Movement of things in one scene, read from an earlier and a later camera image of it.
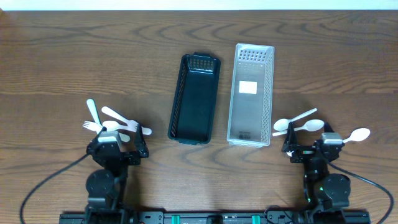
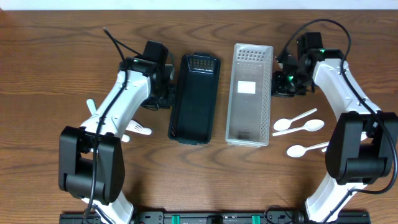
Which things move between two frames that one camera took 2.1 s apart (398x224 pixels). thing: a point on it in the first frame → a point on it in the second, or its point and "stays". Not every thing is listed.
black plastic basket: (194, 102) stays
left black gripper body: (123, 154) → (162, 99)
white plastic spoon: (283, 124) stays
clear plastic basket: (249, 121) stays
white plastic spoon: (313, 125) stays
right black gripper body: (306, 149) → (280, 86)
